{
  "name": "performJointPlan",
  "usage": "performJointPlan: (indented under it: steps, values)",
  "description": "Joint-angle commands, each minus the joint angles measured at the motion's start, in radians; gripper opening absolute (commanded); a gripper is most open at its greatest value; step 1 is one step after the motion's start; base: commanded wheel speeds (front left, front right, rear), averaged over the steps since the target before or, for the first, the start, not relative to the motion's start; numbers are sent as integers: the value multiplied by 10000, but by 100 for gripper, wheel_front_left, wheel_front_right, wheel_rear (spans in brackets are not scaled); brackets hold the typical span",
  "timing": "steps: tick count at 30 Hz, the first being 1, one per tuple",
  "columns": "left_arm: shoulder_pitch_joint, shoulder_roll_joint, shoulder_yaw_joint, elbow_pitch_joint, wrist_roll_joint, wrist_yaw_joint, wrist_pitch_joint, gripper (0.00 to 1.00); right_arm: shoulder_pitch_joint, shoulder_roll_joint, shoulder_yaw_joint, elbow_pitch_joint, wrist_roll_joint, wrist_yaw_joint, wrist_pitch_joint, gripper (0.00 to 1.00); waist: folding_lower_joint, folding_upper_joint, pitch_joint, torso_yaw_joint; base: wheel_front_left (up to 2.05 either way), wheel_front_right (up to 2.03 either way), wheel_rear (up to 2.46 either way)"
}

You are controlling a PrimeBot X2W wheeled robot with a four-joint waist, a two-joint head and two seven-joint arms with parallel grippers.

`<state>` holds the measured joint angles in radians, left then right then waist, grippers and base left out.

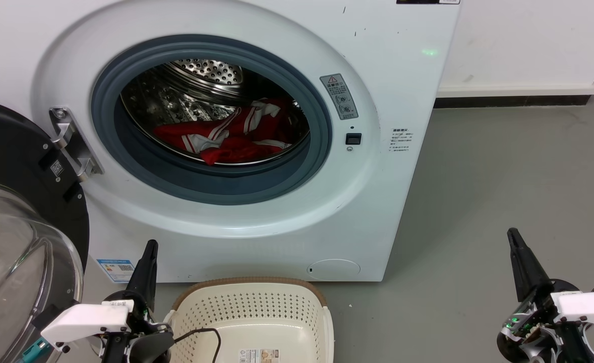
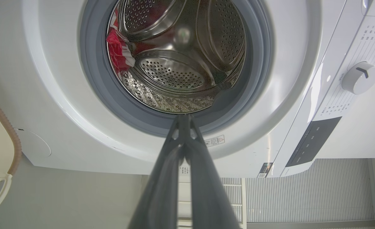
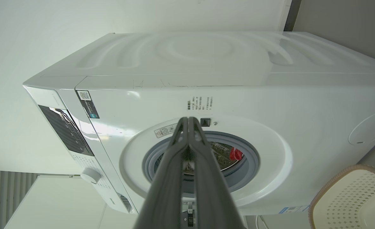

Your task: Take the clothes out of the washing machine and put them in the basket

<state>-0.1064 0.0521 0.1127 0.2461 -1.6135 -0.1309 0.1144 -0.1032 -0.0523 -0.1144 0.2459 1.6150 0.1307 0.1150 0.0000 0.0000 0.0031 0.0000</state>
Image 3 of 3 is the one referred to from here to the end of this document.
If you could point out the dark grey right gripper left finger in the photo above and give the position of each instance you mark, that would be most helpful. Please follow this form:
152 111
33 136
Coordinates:
165 190

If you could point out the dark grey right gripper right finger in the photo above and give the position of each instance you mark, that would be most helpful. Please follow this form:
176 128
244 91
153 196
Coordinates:
211 197

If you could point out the red cloth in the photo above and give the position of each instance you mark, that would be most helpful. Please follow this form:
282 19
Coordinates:
236 154

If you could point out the white washing machine dial knob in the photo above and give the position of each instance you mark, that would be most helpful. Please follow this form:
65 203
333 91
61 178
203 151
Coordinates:
90 176

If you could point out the black glossy control display panel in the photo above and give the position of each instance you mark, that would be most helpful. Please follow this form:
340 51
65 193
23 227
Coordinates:
66 130

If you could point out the cream perforated laundry basket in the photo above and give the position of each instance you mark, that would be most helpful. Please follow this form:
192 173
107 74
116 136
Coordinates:
353 200

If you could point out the grey rubber door seal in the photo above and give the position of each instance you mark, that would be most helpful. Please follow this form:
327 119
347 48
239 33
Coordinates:
251 167

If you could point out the grey warning sticker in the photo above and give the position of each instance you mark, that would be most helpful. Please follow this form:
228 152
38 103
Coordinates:
163 131

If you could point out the blue white energy label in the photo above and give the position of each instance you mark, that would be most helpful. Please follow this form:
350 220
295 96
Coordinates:
292 209

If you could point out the black text notice label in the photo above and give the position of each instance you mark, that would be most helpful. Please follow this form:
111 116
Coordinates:
198 103

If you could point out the white cabinet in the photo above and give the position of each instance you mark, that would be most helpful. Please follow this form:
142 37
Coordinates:
60 203

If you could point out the white front-load washing machine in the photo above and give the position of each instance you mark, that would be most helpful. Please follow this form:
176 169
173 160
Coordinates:
270 105

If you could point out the dark QR code sticker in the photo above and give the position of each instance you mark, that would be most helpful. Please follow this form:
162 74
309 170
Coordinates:
88 105

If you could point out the grey slatted panel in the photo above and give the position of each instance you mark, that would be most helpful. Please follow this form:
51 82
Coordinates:
3 197

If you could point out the round white filter cover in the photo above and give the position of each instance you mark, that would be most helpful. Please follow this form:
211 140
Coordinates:
372 128

